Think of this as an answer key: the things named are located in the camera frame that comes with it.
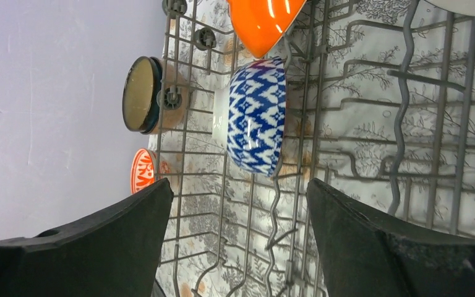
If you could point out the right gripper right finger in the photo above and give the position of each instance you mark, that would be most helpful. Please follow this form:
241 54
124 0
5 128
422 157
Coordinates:
366 252

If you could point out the red and white bowl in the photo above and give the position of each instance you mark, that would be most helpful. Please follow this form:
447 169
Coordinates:
146 169

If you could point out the brown glazed bowl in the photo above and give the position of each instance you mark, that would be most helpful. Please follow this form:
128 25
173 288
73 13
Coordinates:
155 96

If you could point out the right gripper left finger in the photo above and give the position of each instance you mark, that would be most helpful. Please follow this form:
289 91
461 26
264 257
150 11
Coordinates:
112 252

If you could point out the blue zigzag patterned bowl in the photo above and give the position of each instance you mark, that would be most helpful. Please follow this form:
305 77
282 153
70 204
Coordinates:
249 116

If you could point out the orange bowl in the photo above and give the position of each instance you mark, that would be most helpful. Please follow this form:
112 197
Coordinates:
260 24

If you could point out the blue floral white bowl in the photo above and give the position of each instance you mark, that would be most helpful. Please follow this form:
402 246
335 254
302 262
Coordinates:
463 7

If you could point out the floral tablecloth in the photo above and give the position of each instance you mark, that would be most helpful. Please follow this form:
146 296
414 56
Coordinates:
364 123

